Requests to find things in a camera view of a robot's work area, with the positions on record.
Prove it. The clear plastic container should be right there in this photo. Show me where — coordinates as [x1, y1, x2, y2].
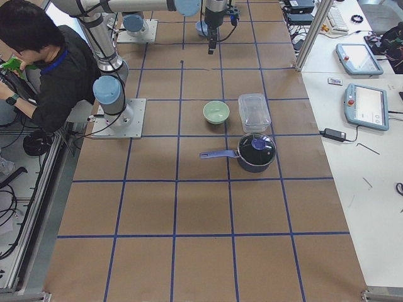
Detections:
[238, 93, 271, 133]

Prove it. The black power adapter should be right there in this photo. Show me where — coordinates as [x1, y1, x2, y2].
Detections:
[319, 128, 346, 142]

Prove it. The blue bowl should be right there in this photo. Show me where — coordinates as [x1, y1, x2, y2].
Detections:
[195, 20, 208, 37]

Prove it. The seated person in black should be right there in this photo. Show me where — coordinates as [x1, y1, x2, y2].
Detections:
[1, 1, 101, 132]

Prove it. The white keyboard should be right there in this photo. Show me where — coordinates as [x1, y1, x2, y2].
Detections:
[326, 6, 349, 34]

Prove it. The green bowl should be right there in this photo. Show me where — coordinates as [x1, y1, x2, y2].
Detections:
[203, 101, 230, 125]

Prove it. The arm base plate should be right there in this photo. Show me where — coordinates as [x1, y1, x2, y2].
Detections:
[89, 98, 146, 139]
[116, 19, 158, 44]

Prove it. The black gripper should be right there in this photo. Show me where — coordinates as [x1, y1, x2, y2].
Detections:
[205, 0, 227, 55]

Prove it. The far blue teach pendant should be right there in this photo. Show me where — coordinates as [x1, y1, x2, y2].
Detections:
[335, 43, 383, 76]

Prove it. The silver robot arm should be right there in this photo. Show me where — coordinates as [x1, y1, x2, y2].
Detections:
[52, 1, 227, 75]
[123, 12, 149, 37]

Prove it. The aluminium frame post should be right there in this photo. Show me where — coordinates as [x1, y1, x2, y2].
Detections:
[295, 0, 333, 72]

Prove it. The blue teach pendant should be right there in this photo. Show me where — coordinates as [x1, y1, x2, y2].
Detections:
[344, 84, 389, 131]
[335, 43, 383, 76]

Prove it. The near blue teach pendant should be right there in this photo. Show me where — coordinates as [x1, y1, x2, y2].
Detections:
[344, 84, 389, 131]

